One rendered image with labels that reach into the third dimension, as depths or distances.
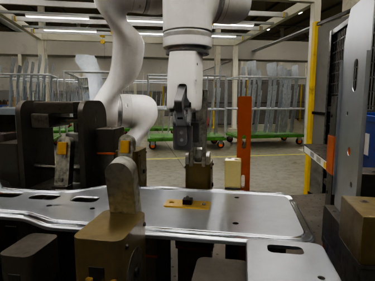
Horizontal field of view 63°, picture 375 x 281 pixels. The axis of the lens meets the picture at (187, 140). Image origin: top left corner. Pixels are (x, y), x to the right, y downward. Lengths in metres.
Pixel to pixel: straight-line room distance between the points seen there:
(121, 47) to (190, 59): 0.51
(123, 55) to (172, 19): 0.49
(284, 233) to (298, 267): 0.09
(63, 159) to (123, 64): 0.37
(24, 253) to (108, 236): 0.15
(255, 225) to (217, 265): 0.11
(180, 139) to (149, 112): 0.61
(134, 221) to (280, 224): 0.24
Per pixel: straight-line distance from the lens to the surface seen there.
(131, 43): 0.99
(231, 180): 0.67
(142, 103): 1.10
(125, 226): 0.38
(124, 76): 1.02
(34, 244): 0.51
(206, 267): 0.43
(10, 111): 1.05
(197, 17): 0.52
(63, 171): 0.80
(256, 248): 0.44
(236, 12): 0.58
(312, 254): 0.44
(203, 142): 0.69
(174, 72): 0.50
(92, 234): 0.37
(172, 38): 0.52
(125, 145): 0.74
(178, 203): 0.58
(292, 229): 0.51
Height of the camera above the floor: 1.19
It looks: 8 degrees down
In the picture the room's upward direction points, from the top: straight up
